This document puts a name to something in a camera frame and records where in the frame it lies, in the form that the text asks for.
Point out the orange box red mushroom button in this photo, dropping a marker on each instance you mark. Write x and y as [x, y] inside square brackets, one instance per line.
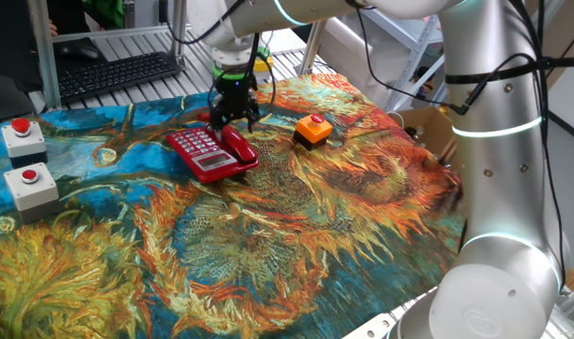
[313, 132]

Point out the grey box small red button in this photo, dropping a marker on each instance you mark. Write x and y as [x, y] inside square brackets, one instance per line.
[33, 193]

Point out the black computer keyboard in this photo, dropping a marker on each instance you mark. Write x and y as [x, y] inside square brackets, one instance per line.
[117, 73]

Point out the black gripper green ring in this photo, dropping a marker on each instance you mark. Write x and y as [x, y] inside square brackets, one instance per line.
[234, 96]

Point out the brown wooden board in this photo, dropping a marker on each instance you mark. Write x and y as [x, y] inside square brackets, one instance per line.
[569, 33]

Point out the black power adapter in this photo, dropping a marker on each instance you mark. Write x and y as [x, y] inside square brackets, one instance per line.
[163, 11]

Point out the black computer mouse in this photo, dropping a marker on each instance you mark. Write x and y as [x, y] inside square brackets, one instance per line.
[80, 51]

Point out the red telephone handset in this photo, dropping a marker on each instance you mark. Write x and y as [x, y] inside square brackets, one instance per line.
[240, 146]

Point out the thick aluminium frame post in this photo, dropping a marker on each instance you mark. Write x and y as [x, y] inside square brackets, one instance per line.
[44, 56]

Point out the white metal shelf frame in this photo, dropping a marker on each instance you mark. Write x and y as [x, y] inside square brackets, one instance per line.
[414, 61]

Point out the person's bare hand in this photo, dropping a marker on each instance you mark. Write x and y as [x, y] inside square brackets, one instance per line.
[54, 30]

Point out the person's dark clothed torso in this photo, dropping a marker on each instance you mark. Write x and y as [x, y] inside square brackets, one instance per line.
[70, 14]

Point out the black monitor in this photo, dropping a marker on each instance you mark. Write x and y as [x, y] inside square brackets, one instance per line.
[9, 56]

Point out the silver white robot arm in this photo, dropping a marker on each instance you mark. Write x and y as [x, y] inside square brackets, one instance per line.
[494, 141]

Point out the red telephone base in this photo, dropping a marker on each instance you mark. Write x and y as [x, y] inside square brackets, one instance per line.
[197, 150]

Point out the thin aluminium frame post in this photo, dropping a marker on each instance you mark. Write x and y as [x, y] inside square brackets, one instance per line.
[179, 28]

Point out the sunflower painting tablecloth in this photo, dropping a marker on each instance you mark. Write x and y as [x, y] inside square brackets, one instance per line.
[268, 235]

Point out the grey box large red button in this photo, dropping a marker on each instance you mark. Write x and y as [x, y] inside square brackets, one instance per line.
[23, 141]

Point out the brown cardboard box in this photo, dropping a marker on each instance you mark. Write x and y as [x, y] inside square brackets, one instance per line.
[425, 127]

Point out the yellow grey switch box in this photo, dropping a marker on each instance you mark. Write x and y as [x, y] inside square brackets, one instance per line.
[264, 63]

